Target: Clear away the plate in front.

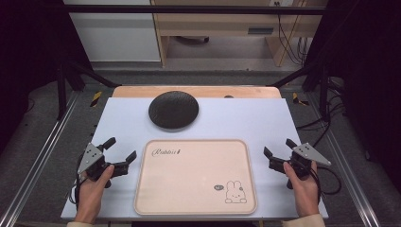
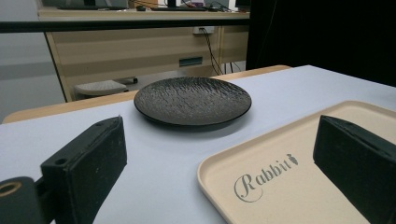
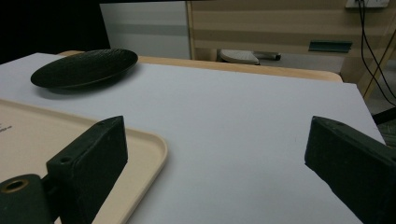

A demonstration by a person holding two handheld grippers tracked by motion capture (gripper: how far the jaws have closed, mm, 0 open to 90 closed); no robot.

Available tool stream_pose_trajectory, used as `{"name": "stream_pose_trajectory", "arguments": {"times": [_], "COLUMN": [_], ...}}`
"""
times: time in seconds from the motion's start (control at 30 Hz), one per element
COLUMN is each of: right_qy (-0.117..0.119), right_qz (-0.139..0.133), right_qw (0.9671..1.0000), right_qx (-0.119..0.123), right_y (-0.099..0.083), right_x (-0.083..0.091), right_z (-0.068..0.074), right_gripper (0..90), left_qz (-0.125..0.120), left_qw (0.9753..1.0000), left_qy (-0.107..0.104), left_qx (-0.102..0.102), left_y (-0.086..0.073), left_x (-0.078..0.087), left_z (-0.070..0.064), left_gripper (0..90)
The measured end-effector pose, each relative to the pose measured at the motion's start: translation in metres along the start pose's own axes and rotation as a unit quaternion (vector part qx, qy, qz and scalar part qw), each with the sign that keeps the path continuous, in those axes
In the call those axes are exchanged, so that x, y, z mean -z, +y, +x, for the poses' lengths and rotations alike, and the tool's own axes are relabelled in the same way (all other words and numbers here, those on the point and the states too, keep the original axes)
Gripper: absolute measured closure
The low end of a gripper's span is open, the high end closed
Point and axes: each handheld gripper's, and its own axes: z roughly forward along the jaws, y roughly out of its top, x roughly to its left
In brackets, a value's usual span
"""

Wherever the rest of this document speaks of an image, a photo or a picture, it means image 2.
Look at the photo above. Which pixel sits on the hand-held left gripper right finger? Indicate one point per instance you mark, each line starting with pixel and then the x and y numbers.
pixel 358 161

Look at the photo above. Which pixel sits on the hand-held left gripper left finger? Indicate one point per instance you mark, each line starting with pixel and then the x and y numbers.
pixel 87 165

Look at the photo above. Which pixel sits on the beige tray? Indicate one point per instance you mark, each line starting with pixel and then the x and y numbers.
pixel 299 186

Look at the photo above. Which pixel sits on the grey round footrest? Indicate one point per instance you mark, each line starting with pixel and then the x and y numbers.
pixel 100 87

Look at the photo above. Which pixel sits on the beige wooden desk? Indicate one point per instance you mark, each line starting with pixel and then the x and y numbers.
pixel 130 53

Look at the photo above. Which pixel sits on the black textured plate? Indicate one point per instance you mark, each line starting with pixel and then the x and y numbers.
pixel 192 99

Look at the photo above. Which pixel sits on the black curtain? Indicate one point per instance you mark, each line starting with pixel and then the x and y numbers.
pixel 323 34

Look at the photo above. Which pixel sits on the black horizontal bar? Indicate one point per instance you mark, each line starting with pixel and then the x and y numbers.
pixel 124 25

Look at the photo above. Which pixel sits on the white power socket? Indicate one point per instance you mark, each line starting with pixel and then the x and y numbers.
pixel 204 30

